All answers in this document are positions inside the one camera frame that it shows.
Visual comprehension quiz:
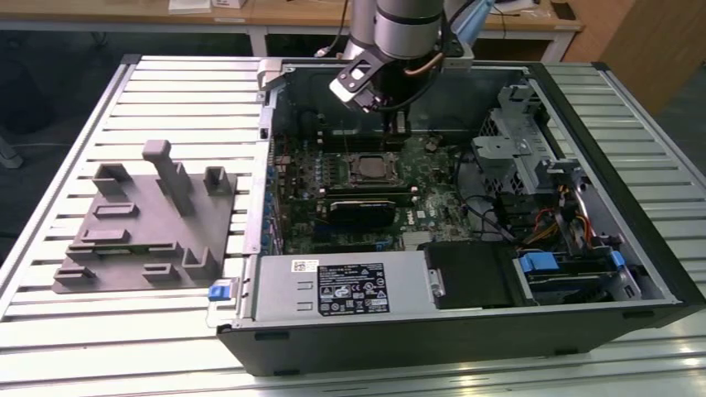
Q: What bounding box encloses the grey camera box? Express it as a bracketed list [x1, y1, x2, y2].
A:
[440, 43, 475, 74]

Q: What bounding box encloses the wooden cabinet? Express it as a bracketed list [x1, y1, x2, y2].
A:
[561, 0, 706, 112]

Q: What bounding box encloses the coloured wire bundle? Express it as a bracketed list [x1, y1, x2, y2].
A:
[523, 206, 575, 249]

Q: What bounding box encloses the grey metal leg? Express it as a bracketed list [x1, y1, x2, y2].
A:
[0, 131, 24, 169]

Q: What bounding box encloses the green motherboard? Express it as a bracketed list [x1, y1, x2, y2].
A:
[268, 131, 480, 256]

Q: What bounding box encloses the black plastic shroud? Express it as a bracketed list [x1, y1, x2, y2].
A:
[417, 241, 524, 310]

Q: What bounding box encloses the metal socket cover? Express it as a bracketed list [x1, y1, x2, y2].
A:
[346, 151, 399, 185]

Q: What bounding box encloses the grey parts rack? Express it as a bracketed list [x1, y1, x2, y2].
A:
[49, 139, 238, 294]

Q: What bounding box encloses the CPU socket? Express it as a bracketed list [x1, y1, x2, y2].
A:
[341, 151, 401, 186]

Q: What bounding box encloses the green RAM stick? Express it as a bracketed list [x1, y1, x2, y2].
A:
[93, 246, 178, 254]

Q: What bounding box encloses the black power supply label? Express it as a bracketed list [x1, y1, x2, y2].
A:
[314, 261, 389, 318]

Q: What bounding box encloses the silver power supply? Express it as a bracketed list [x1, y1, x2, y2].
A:
[250, 252, 435, 323]

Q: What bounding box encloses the silver chipset heatsink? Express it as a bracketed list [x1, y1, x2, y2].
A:
[401, 231, 435, 251]

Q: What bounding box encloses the silver case handle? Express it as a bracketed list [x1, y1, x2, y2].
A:
[257, 59, 294, 91]

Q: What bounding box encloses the black PC case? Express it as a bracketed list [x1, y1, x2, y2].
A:
[213, 59, 706, 378]

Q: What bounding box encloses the black cable with copper end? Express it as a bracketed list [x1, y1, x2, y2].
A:
[404, 52, 441, 79]

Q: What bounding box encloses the blue disk carrier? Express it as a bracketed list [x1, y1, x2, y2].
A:
[515, 250, 617, 290]

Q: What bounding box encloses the orange flat wire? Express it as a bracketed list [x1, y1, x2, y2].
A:
[572, 213, 595, 249]

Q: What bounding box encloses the wooden desk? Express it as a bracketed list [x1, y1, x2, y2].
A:
[0, 0, 585, 63]

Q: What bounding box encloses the black looped wire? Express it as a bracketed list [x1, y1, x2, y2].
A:
[461, 194, 523, 244]

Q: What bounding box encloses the black camera cable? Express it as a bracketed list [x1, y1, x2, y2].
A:
[379, 74, 441, 113]

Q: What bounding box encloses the hanging cable with plug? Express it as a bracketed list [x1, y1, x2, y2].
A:
[314, 0, 353, 58]

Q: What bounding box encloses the silver CPU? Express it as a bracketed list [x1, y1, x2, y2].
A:
[356, 155, 391, 178]

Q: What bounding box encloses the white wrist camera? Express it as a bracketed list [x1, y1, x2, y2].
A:
[328, 59, 383, 113]

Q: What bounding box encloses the black graphics card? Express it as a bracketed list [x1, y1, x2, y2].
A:
[326, 199, 397, 227]

